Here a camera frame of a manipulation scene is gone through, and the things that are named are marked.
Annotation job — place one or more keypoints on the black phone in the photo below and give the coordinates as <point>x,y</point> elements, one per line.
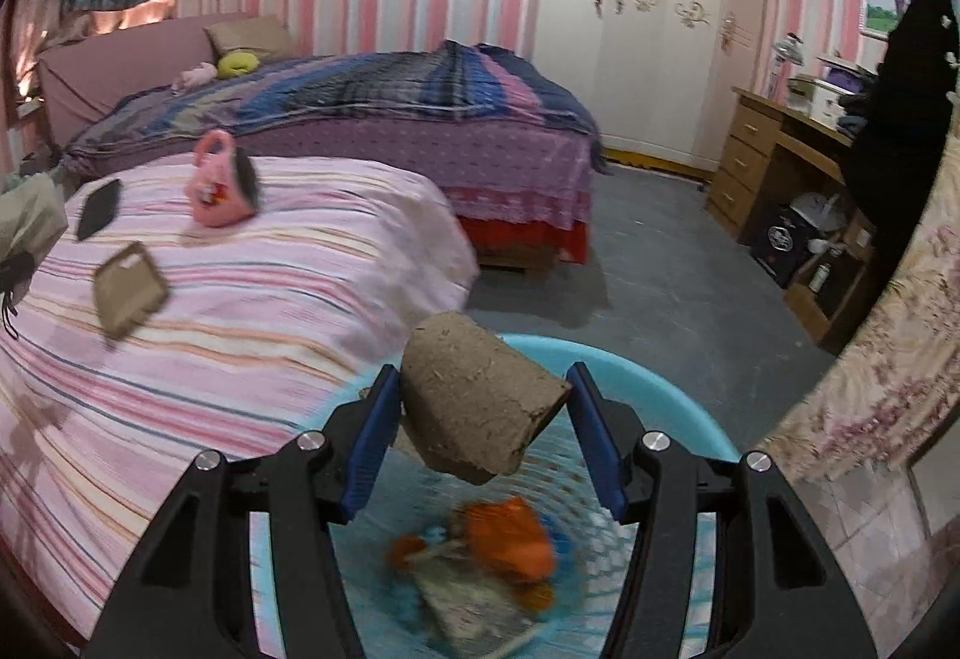
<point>101,209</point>

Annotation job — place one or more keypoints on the pink mug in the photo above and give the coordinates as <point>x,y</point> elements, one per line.
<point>217,194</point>

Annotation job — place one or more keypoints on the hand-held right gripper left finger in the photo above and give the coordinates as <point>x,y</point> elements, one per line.
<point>371,449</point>

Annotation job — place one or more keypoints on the black coat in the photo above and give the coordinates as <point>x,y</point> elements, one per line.
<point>907,127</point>

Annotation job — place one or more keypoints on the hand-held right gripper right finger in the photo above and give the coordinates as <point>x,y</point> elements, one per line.
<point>600,449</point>

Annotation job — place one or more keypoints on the tan pillow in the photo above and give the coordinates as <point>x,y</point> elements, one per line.
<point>251,37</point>

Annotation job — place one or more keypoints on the black box with white print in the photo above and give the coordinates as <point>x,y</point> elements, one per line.
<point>784,247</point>

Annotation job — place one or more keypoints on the black and silver snack packet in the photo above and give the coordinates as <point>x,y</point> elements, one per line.
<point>465,606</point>

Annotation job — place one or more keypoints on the pink plush toy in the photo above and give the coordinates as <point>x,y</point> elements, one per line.
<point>195,76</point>

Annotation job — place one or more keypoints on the purple item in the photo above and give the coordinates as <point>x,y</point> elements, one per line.
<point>847,70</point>

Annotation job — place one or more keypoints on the white fan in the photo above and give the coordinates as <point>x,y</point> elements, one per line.
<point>817,209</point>

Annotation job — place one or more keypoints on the cardboard paper roll tube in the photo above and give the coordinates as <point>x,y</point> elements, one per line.
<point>480,397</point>

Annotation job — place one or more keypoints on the white wardrobe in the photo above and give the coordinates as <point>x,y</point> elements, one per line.
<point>645,74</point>

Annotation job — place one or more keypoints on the desk lamp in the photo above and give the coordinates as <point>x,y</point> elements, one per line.
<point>789,50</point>

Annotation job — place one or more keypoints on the wooden desk with drawers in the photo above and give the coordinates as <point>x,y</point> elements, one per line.
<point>750,157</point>

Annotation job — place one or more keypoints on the yellow plush toy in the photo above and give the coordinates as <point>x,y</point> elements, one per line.
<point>238,65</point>

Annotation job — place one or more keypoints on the light blue plastic basket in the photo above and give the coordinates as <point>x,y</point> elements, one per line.
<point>675,412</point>

